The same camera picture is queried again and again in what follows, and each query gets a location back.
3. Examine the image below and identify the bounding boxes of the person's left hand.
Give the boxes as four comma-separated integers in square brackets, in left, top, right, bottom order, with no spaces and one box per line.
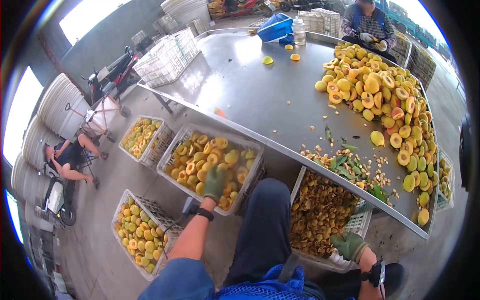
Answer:
[203,164,228,204]

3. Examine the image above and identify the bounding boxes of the person's right hand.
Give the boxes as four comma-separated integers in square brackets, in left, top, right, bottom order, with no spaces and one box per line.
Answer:
[329,232,371,264]

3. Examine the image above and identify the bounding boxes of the person's left fingers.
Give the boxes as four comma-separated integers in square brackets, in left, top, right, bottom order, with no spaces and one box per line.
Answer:
[206,164,228,184]

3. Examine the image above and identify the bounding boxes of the person's right fingers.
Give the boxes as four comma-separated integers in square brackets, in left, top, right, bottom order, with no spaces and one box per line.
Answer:
[329,233,353,259]

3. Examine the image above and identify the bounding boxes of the large crate of halved peaches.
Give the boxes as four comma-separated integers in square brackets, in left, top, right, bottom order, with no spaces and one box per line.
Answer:
[156,123,265,217]

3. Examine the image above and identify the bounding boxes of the crate of peach pits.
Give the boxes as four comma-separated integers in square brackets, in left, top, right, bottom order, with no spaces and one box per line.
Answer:
[289,166,374,274]

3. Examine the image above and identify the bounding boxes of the black wrist band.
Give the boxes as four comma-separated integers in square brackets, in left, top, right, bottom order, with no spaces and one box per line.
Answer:
[361,260,387,289]
[182,196,215,223]

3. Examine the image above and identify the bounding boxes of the person's legs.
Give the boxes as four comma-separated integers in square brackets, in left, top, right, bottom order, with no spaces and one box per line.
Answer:
[223,178,406,300]

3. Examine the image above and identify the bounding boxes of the pile of green leaves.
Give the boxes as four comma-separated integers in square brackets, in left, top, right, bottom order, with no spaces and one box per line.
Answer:
[313,124,392,205]

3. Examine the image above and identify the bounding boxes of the pile of loose peach pits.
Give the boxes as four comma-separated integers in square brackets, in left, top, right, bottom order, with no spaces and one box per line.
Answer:
[299,143,401,208]

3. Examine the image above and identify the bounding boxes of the small crate of halved peaches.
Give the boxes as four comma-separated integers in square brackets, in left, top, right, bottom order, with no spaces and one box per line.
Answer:
[118,115,176,168]

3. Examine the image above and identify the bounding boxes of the crate of whole yellow peaches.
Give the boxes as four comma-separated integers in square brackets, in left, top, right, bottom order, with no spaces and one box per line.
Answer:
[111,189,185,282]

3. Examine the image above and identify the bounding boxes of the person's body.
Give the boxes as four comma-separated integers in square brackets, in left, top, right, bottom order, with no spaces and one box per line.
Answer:
[137,257,328,300]

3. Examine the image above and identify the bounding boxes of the white crate beside table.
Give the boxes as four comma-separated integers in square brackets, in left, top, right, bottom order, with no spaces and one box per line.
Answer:
[436,149,457,213]

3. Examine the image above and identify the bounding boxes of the stack of empty white crates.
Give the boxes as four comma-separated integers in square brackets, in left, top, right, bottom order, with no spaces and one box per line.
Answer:
[133,27,200,89]

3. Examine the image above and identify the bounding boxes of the hand cart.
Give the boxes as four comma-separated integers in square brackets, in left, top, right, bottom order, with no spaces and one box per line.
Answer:
[65,95,132,143]

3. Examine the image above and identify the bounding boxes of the dark scooter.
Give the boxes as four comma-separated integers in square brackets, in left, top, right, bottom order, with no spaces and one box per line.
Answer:
[80,46,140,106]

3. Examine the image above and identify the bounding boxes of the blue bag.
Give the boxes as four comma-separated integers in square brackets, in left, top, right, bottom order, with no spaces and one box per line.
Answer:
[256,13,295,44]

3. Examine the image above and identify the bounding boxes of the pile of yellow peaches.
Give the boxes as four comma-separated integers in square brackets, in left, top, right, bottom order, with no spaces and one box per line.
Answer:
[314,40,440,228]

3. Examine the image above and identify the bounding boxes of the white electric scooter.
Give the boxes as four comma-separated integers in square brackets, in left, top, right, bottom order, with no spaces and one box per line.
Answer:
[35,175,78,228]

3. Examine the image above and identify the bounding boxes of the clear plastic bottle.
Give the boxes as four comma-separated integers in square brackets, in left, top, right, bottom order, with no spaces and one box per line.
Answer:
[292,16,307,46]

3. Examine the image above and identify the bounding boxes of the stacks of white trays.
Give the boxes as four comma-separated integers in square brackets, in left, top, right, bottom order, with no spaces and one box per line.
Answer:
[10,73,91,201]

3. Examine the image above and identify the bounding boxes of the white crates behind table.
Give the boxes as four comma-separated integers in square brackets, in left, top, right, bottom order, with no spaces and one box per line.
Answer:
[297,7,342,39]

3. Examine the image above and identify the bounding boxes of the blue truck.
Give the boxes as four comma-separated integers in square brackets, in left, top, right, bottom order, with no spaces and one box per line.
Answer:
[387,1,440,50]

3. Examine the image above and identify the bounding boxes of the stack of wire crates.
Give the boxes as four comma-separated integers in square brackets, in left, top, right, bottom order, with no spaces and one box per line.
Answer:
[389,31,438,91]

